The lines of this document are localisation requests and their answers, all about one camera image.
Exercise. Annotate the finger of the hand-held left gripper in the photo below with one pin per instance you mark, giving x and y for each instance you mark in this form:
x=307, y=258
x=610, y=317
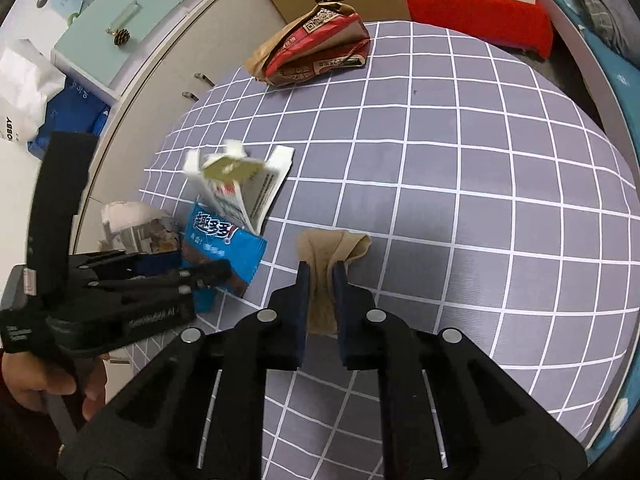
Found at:
x=200, y=277
x=130, y=262

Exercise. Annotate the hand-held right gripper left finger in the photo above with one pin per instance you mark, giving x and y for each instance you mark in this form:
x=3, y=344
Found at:
x=302, y=300

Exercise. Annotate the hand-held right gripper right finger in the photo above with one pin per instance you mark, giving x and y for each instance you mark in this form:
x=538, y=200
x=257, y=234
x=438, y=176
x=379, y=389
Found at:
x=342, y=305

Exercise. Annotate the blue snack packet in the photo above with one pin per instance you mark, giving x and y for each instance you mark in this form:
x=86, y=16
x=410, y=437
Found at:
x=220, y=240

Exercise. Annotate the beige stocking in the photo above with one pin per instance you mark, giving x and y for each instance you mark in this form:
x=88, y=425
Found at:
x=325, y=255

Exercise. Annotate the white carton box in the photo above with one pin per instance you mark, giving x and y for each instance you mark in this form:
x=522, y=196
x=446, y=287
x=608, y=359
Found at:
x=260, y=195

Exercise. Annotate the person's left hand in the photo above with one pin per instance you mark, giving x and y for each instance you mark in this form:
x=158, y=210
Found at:
x=30, y=380

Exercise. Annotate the crumpled printed wrapper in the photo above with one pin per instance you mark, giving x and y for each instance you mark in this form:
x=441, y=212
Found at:
x=140, y=225

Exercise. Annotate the grey checked cloth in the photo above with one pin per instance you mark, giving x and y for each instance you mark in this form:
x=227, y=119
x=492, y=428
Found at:
x=475, y=210

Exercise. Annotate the blue bag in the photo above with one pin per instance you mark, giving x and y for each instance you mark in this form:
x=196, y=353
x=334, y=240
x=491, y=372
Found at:
x=75, y=105

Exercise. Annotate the metal hook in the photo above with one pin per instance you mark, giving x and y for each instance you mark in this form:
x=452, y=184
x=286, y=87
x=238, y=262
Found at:
x=191, y=96
x=204, y=79

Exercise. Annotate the white plastic bag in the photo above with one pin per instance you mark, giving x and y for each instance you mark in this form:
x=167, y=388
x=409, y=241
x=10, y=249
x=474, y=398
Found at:
x=25, y=95

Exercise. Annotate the pinecone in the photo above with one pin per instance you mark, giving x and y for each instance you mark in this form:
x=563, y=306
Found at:
x=122, y=37

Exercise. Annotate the mint green cabinet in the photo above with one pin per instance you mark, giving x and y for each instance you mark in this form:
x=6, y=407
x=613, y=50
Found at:
x=150, y=15

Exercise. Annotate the red and brown paper bag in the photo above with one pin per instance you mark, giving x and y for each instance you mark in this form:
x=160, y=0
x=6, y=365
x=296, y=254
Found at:
x=310, y=50

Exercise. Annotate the red stool with white top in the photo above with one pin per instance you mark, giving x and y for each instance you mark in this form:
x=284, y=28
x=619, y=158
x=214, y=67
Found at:
x=475, y=20

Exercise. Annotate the teal bed mattress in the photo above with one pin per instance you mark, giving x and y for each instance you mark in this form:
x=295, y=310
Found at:
x=622, y=85

